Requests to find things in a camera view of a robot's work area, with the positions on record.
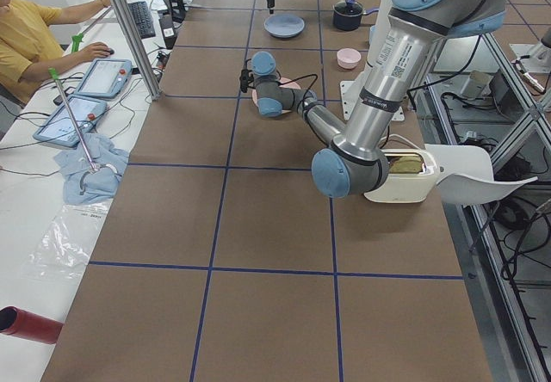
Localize blue plate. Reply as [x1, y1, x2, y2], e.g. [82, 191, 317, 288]
[263, 14, 306, 39]

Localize pink plate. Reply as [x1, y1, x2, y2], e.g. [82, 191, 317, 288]
[251, 77, 301, 105]

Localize dark blue pot with lid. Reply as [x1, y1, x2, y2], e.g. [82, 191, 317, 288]
[332, 0, 379, 31]

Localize pink bowl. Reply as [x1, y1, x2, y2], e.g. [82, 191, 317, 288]
[337, 48, 362, 70]

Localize black keyboard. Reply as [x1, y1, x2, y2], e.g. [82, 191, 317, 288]
[127, 1, 156, 39]

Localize upper teach pendant tablet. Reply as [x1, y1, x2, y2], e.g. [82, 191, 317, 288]
[74, 59, 132, 100]

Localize teach pendant tablet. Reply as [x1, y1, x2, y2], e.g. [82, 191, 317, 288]
[74, 59, 132, 100]
[33, 95, 108, 148]

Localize cream toaster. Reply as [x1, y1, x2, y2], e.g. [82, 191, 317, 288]
[363, 139, 441, 204]

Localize lower teach pendant tablet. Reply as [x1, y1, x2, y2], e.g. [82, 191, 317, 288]
[33, 95, 108, 148]

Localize green tipped grabber stick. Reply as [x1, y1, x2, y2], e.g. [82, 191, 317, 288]
[47, 67, 102, 174]

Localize blue cloth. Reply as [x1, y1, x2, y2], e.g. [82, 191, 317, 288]
[53, 132, 130, 206]

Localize person in yellow shirt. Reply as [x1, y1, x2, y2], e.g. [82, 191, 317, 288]
[1, 0, 111, 105]

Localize white plastic chair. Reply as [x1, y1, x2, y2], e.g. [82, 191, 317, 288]
[425, 144, 538, 206]

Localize clear plastic bag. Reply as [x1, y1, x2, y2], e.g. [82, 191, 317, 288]
[24, 200, 111, 280]

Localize red cylinder tube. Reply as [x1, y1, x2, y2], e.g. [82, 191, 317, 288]
[1, 306, 63, 344]

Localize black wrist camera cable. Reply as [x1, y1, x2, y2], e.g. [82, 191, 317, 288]
[241, 58, 319, 99]

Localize aluminium frame post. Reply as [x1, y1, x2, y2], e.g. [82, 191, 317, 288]
[111, 0, 161, 101]

